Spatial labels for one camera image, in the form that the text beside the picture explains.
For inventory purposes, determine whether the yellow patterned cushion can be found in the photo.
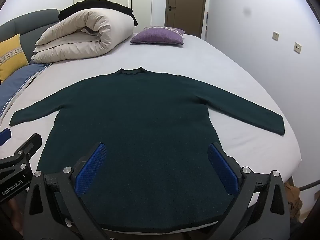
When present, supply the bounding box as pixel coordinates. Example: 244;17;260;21
0;33;29;82

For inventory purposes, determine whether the grey padded headboard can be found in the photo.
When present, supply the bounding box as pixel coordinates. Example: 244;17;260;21
0;8;62;60

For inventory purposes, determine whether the dark cable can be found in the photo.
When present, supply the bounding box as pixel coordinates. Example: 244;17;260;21
299;181;320;192

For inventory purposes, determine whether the purple pillow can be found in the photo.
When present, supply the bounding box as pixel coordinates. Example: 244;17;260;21
130;26;186;46

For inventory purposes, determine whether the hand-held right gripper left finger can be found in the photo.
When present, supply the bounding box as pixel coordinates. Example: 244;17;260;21
24;142;115;240

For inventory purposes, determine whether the brown wooden door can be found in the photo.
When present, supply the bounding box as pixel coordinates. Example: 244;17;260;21
166;0;208;38

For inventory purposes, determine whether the black cloth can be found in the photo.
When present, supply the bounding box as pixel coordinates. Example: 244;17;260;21
58;0;138;27

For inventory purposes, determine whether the brown crumpled cloth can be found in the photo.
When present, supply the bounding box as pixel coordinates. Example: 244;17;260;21
285;180;303;220

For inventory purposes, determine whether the bed with white sheet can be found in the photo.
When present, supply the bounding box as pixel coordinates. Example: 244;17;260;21
0;31;303;230

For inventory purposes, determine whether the dark green sweater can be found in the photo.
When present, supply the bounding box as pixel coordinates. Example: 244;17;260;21
9;66;285;233

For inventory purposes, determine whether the blue quilt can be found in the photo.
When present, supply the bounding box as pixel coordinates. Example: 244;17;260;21
0;63;52;120

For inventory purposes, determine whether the rolled beige duvet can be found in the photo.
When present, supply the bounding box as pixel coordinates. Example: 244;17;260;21
29;8;134;64

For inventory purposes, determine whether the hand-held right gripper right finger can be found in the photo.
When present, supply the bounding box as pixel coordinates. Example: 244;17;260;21
207;142;292;240

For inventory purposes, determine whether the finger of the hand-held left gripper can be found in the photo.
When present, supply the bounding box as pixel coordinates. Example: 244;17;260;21
0;133;42;178
0;128;12;147

